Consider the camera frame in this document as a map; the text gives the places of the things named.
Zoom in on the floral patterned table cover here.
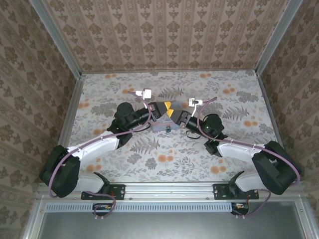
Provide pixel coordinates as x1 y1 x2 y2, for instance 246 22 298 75
53 71 291 184

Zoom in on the grey metal panel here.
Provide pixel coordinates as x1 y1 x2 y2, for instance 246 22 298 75
23 200 319 239

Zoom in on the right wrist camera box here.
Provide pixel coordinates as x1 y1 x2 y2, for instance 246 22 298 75
187 97 204 108

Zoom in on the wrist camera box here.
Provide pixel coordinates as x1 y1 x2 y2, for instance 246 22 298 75
187 97 204 108
136 88 153 100

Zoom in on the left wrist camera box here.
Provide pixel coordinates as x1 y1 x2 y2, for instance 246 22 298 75
136 88 153 100

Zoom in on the aluminium side rail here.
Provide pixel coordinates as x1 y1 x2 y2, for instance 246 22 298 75
57 74 87 150
255 71 296 181

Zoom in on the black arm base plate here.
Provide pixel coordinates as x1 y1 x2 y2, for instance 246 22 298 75
213 183 260 201
81 183 126 201

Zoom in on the wide aluminium base rail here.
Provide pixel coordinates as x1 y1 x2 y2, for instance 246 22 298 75
36 181 309 201

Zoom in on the slotted grey cable duct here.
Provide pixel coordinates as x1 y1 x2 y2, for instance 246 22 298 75
45 202 251 213

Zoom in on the aluminium corner post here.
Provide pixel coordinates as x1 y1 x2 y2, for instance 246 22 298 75
29 0 83 78
254 0 304 75

